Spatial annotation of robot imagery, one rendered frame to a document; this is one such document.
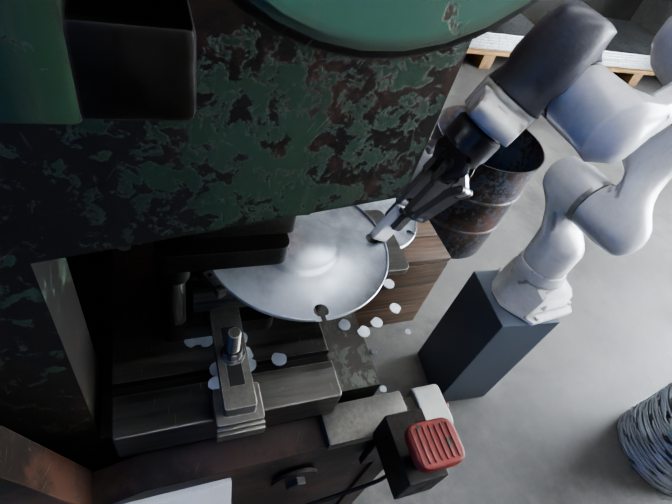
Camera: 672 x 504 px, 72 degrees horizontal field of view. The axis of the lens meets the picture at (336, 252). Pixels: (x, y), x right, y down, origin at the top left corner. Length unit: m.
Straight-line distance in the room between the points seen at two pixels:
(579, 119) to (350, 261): 0.37
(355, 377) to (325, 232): 0.24
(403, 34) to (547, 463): 1.58
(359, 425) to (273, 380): 0.16
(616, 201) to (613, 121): 0.41
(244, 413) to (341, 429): 0.18
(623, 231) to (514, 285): 0.30
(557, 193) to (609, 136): 0.45
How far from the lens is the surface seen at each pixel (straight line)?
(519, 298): 1.26
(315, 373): 0.70
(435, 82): 0.36
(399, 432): 0.70
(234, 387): 0.62
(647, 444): 1.82
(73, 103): 0.20
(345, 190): 0.39
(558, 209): 1.13
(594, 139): 0.69
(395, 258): 0.77
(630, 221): 1.07
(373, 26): 0.18
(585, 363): 2.00
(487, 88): 0.66
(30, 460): 0.65
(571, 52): 0.66
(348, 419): 0.75
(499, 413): 1.68
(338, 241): 0.75
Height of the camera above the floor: 1.31
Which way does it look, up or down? 46 degrees down
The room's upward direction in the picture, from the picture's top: 18 degrees clockwise
